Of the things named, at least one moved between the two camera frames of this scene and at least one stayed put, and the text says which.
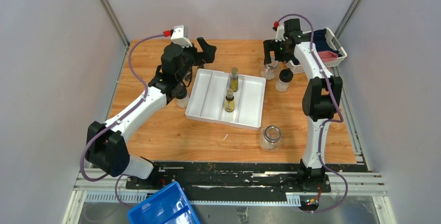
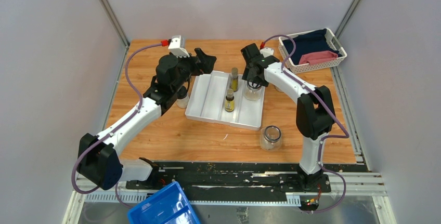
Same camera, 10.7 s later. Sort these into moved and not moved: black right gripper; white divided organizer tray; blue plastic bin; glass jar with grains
Moved: black right gripper; glass jar with grains
Not moved: white divided organizer tray; blue plastic bin
